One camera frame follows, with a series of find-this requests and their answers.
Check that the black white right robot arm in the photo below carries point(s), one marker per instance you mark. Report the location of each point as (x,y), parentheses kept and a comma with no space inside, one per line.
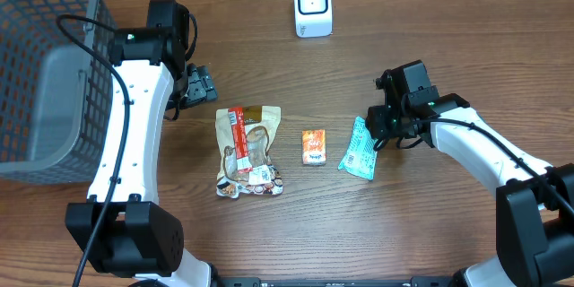
(534,199)

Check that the orange small packet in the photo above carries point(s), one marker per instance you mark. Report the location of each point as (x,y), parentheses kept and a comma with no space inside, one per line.
(314,147)

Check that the beige snack pouch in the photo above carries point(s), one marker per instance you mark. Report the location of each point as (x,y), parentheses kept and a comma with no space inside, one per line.
(261,124)

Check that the red candy bar wrapper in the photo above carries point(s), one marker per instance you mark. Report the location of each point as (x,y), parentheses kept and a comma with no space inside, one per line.
(237,125)

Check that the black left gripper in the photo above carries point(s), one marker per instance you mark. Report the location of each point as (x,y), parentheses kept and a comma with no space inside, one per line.
(200,86)

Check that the white barcode scanner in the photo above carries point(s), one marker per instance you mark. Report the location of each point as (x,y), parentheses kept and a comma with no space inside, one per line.
(313,18)

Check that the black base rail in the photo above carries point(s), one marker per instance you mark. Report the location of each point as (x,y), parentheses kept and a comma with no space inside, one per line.
(416,281)

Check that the teal tissue packet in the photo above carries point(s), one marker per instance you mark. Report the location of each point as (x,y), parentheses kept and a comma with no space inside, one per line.
(360,157)

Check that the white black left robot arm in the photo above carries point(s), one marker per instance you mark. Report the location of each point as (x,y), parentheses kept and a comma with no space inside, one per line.
(121,228)

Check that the grey plastic mesh basket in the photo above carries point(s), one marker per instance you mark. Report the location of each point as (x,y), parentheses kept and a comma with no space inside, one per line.
(55,98)

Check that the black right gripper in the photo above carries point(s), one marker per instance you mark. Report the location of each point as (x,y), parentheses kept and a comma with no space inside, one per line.
(377,121)

